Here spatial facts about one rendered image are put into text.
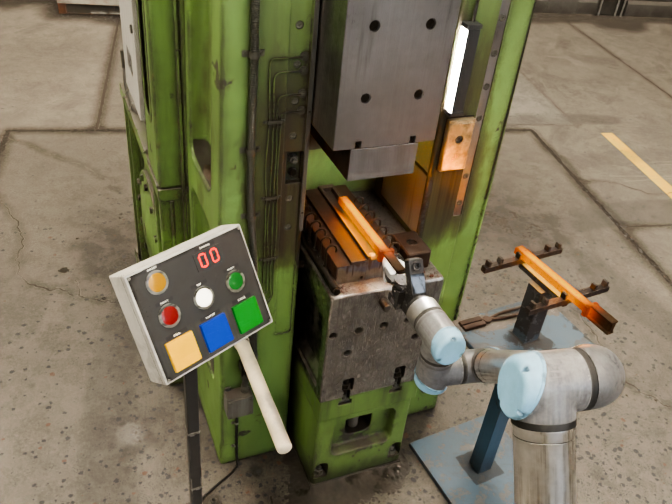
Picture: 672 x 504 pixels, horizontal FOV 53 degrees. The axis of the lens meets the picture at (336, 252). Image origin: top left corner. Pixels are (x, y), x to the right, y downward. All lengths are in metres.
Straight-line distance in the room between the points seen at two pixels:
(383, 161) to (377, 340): 0.62
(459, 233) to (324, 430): 0.82
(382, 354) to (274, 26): 1.09
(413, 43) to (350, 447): 1.48
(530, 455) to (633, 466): 1.81
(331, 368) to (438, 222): 0.59
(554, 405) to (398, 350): 1.05
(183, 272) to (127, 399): 1.36
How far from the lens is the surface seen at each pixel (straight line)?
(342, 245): 2.07
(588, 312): 2.09
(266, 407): 2.04
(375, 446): 2.63
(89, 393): 3.01
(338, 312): 2.02
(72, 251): 3.78
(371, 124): 1.78
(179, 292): 1.66
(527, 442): 1.31
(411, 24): 1.72
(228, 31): 1.71
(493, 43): 2.05
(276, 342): 2.31
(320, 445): 2.48
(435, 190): 2.19
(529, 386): 1.25
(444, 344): 1.70
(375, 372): 2.29
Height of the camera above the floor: 2.18
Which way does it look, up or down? 36 degrees down
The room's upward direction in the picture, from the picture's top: 6 degrees clockwise
